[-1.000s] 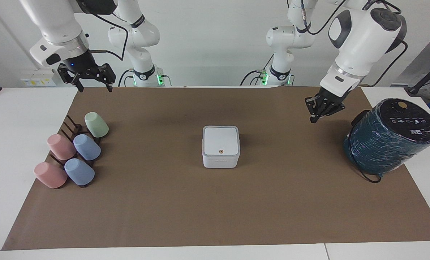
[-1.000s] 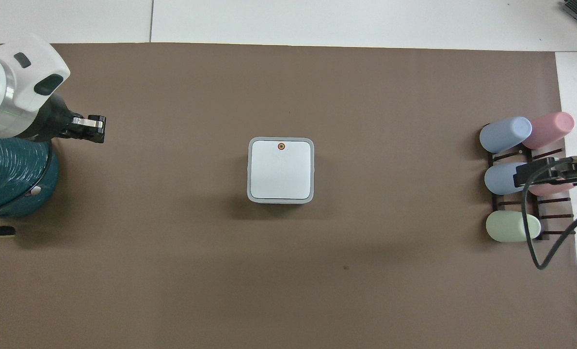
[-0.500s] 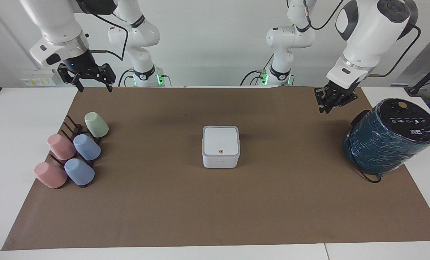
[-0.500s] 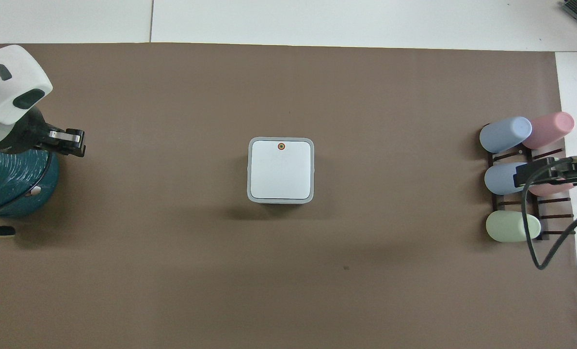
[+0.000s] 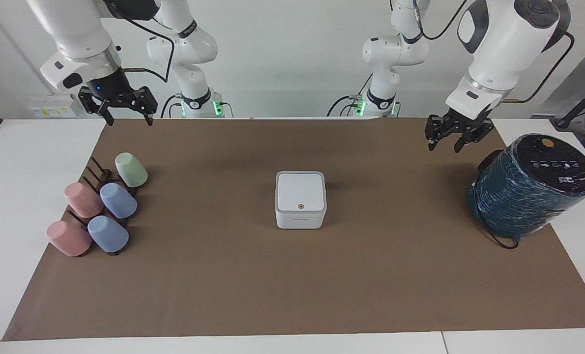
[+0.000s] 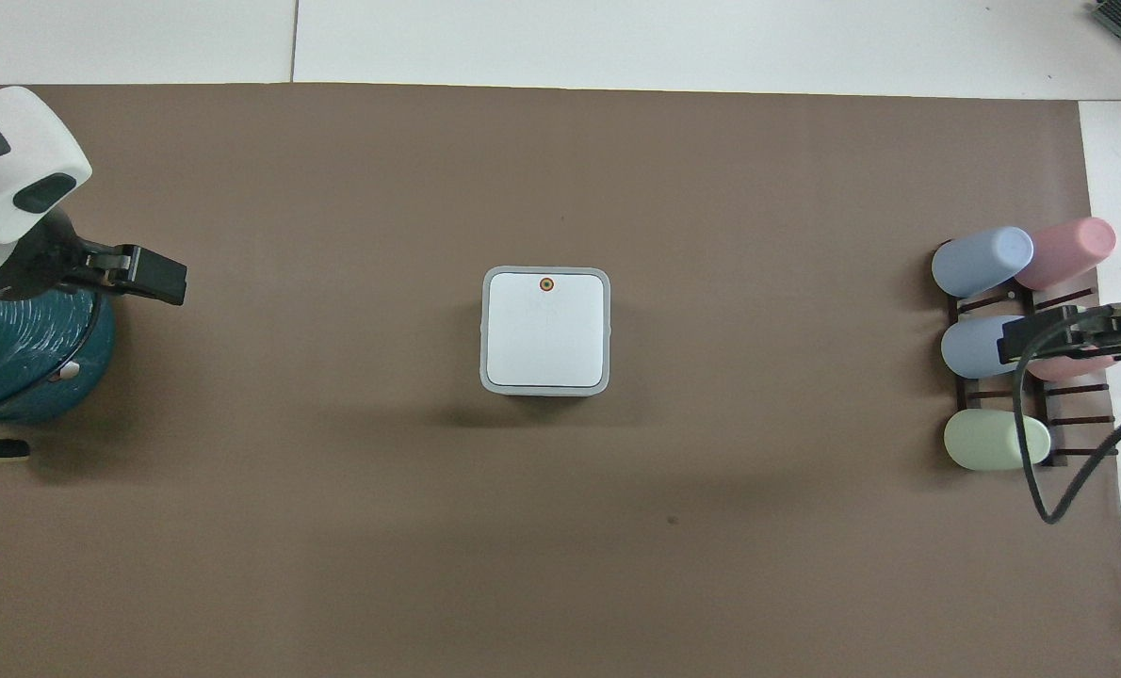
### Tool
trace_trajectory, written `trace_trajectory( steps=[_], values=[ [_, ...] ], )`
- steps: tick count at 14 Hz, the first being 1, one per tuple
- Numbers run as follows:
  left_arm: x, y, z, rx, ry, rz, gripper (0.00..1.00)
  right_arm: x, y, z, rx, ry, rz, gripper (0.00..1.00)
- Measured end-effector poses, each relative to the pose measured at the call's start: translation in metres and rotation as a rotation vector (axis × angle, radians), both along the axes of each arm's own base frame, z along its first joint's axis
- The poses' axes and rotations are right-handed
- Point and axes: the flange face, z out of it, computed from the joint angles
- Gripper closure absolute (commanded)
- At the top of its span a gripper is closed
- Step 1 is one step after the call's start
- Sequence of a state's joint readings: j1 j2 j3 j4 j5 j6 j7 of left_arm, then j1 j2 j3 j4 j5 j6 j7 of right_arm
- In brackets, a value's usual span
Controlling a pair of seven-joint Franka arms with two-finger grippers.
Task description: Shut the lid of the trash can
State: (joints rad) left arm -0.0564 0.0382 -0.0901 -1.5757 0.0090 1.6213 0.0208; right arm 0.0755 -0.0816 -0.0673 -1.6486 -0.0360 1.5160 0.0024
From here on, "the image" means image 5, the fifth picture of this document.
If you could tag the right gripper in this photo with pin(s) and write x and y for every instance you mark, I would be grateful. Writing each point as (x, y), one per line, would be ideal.
(110, 88)

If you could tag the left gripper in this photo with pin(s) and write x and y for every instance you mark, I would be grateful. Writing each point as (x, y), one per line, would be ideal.
(467, 123)

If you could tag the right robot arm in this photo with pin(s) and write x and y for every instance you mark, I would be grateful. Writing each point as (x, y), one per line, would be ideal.
(76, 29)

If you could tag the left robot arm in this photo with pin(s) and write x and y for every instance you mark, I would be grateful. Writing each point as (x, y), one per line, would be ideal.
(504, 44)

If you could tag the white square trash can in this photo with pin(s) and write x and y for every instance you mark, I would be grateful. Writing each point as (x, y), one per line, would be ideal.
(300, 199)

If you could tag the green cup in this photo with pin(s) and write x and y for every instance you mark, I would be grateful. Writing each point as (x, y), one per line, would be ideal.
(131, 169)

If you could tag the dark brown cup rack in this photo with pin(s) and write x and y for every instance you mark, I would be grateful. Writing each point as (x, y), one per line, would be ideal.
(99, 173)

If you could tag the teal cylindrical appliance black top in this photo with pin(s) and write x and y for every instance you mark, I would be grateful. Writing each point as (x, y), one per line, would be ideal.
(523, 196)

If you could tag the blue cup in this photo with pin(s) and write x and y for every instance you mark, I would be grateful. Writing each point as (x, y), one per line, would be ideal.
(107, 234)
(118, 200)

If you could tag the pink cup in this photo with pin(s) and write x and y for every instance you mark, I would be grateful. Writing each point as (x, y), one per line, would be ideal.
(82, 199)
(68, 238)

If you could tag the white wall socket box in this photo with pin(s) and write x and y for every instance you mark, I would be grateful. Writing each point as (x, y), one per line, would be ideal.
(51, 107)

